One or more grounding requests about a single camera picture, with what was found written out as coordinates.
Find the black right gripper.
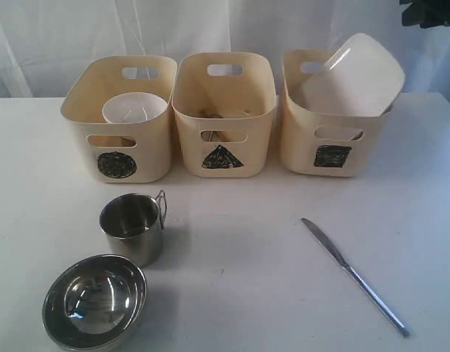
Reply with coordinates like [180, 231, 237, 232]
[399, 0, 450, 28]

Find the white square plate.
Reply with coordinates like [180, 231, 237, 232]
[293, 33, 405, 117]

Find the wooden chopstick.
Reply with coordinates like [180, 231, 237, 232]
[199, 109, 231, 142]

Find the steel table knife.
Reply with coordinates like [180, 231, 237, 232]
[301, 218, 411, 338]

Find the white round bowl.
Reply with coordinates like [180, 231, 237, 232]
[102, 92, 168, 124]

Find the steel mug wire handle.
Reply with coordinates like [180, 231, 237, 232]
[99, 190, 168, 267]

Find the cream bin with square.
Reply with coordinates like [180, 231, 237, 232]
[279, 49, 391, 177]

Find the cream bin with triangle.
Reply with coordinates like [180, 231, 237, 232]
[171, 52, 277, 177]

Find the cream bin with circle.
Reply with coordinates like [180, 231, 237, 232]
[60, 55, 177, 183]

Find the white curtain backdrop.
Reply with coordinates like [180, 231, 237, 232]
[0, 1, 450, 102]

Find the stainless steel bowl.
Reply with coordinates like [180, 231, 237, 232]
[42, 254, 147, 351]

